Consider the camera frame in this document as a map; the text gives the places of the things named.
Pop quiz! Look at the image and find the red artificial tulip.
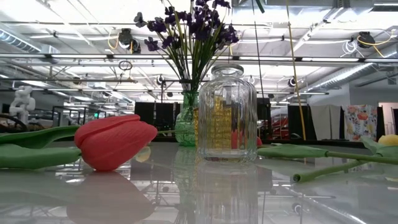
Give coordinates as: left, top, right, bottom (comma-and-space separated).
255, 135, 398, 166
0, 114, 159, 171

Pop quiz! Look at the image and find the black partition panel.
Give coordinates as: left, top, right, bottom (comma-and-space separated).
134, 101, 181, 131
287, 105, 312, 139

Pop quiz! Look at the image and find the floral printed cloth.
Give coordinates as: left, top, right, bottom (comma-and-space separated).
341, 104, 379, 142

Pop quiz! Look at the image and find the black hanging cable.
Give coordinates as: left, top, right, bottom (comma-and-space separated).
250, 0, 266, 102

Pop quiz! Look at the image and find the silver ventilation duct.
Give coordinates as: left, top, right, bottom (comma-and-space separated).
306, 62, 398, 93

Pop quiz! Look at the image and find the black ceiling cable reel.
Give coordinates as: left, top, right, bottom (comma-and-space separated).
118, 27, 142, 54
356, 30, 376, 49

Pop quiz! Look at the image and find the clear ribbed glass jar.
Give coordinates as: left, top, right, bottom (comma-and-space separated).
197, 63, 258, 163

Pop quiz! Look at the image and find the pale pink panel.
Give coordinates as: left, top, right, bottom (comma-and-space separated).
378, 101, 398, 136

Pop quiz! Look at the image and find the green glass vase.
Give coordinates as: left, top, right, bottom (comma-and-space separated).
174, 90, 200, 147

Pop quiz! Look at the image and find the white hanging cloth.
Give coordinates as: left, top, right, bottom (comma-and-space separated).
310, 104, 343, 141

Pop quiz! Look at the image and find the amber glass vase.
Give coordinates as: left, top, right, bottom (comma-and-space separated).
192, 95, 242, 151

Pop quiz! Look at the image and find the black cable loop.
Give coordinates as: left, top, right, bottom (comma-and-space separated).
118, 60, 134, 72

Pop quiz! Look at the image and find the black aluminium rig frame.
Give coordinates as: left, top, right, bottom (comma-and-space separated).
157, 135, 374, 149

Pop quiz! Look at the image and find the yellow hanging cable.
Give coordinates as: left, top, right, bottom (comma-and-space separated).
285, 0, 307, 141

